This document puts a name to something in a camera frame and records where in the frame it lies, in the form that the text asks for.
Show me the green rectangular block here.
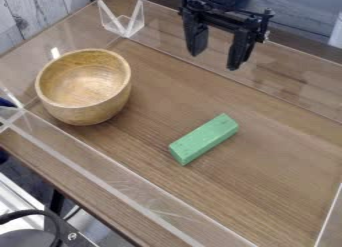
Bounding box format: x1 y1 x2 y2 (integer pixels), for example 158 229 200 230
168 114 239 166

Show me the light wooden bowl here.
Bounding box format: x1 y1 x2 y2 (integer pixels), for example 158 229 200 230
34 48 132 126

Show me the clear acrylic tray wall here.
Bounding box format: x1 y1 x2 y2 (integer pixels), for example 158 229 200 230
0 0 342 247

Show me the black table leg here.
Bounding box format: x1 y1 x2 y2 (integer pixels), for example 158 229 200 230
49 190 65 215

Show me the black cable lower left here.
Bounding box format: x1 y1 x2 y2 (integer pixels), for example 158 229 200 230
0 209 64 247

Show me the black metal bracket with screw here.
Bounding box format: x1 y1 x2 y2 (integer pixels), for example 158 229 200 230
44 211 98 247

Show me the clear acrylic corner bracket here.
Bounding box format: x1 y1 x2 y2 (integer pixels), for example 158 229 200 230
97 0 144 38

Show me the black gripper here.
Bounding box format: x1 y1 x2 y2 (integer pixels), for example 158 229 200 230
178 0 275 71

